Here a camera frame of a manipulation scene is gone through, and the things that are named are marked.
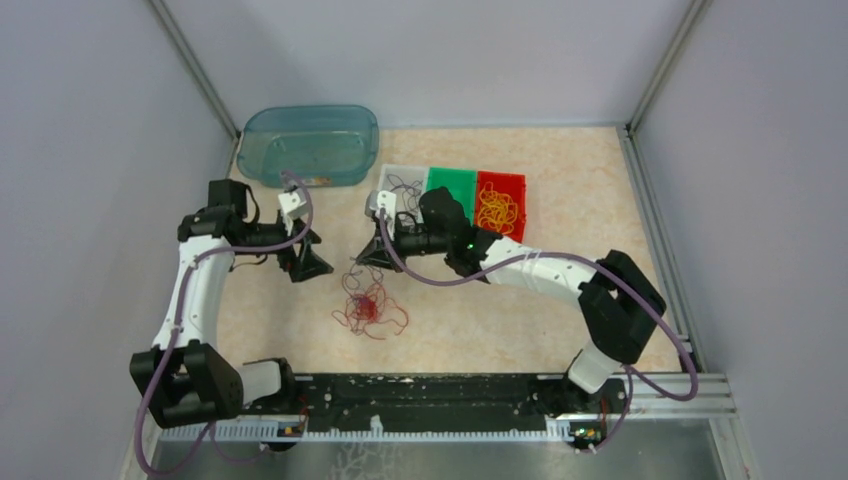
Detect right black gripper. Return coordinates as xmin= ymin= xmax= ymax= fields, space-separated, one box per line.
xmin=357 ymin=215 xmax=451 ymax=274

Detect coloured wire bundle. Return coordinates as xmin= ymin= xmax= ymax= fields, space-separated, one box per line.
xmin=331 ymin=263 xmax=411 ymax=342

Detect purple wires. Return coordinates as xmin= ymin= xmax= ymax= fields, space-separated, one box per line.
xmin=385 ymin=173 xmax=425 ymax=220

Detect yellow wires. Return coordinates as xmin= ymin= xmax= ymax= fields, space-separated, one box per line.
xmin=476 ymin=184 xmax=521 ymax=236

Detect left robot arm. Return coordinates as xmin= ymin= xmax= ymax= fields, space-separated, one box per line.
xmin=129 ymin=172 xmax=333 ymax=429

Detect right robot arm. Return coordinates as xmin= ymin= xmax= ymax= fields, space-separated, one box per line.
xmin=356 ymin=187 xmax=667 ymax=412

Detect white plastic bin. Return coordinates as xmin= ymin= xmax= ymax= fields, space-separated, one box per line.
xmin=377 ymin=164 xmax=429 ymax=225

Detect green plastic bin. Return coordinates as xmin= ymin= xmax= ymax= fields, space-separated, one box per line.
xmin=425 ymin=167 xmax=478 ymax=221

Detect blue transparent plastic tub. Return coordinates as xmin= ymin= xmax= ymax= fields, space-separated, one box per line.
xmin=236 ymin=105 xmax=380 ymax=188

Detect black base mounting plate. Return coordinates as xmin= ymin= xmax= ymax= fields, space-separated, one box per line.
xmin=243 ymin=373 xmax=623 ymax=434

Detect red plastic bin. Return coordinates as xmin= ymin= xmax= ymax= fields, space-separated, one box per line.
xmin=473 ymin=170 xmax=526 ymax=242

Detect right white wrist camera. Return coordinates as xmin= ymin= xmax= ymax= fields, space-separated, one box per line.
xmin=365 ymin=190 xmax=397 ymax=231

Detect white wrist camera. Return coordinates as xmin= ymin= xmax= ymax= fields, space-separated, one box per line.
xmin=365 ymin=190 xmax=397 ymax=231
xmin=277 ymin=188 xmax=313 ymax=237

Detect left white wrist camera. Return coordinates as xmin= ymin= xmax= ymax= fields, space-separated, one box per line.
xmin=277 ymin=188 xmax=313 ymax=237

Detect white slotted cable duct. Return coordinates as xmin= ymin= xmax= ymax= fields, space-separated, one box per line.
xmin=158 ymin=419 xmax=578 ymax=444

